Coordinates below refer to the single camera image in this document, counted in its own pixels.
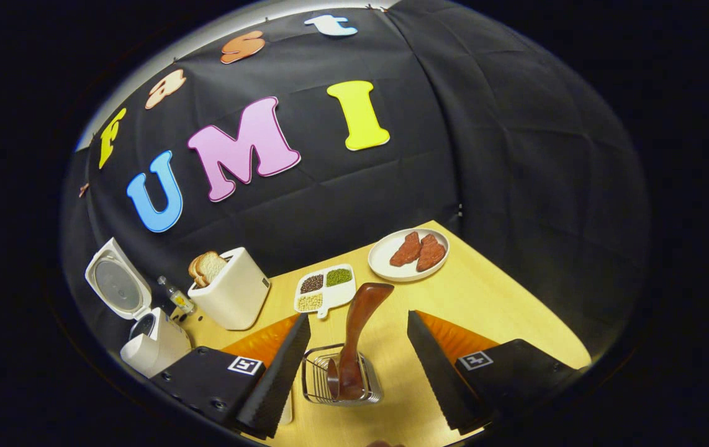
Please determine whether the white toaster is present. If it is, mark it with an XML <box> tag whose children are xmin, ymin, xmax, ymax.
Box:
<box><xmin>187</xmin><ymin>247</ymin><xmax>271</xmax><ymax>331</ymax></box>

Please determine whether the small glass bottle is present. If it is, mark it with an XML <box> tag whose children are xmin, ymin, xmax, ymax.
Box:
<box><xmin>157</xmin><ymin>276</ymin><xmax>196</xmax><ymax>315</ymax></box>

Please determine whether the brown wooden spoon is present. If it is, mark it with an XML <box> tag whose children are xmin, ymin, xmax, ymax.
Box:
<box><xmin>336</xmin><ymin>282</ymin><xmax>395</xmax><ymax>401</ymax></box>

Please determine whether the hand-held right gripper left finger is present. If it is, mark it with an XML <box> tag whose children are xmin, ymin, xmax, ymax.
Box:
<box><xmin>150</xmin><ymin>312</ymin><xmax>312</xmax><ymax>440</ymax></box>

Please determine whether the round white plate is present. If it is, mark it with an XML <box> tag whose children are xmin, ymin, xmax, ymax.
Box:
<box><xmin>368</xmin><ymin>228</ymin><xmax>450</xmax><ymax>283</ymax></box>

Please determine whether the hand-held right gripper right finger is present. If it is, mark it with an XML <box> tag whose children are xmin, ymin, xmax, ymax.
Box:
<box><xmin>407</xmin><ymin>309</ymin><xmax>579</xmax><ymax>435</ymax></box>

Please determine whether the white divided dish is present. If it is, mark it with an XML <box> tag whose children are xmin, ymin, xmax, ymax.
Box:
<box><xmin>294</xmin><ymin>264</ymin><xmax>356</xmax><ymax>319</ymax></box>

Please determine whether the white rice cooker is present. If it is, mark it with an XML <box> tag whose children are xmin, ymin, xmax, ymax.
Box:
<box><xmin>84</xmin><ymin>237</ymin><xmax>192</xmax><ymax>378</ymax></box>

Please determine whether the black backdrop cloth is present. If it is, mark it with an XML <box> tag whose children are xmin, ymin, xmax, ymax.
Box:
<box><xmin>60</xmin><ymin>0</ymin><xmax>650</xmax><ymax>373</ymax></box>

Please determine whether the metal wire chopstick holder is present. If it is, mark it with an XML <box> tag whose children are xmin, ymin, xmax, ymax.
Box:
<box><xmin>300</xmin><ymin>343</ymin><xmax>385</xmax><ymax>406</ymax></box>

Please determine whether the red meat piece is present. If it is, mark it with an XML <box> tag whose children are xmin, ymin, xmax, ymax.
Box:
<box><xmin>389</xmin><ymin>231</ymin><xmax>422</xmax><ymax>268</ymax></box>
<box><xmin>415</xmin><ymin>233</ymin><xmax>447</xmax><ymax>272</ymax></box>

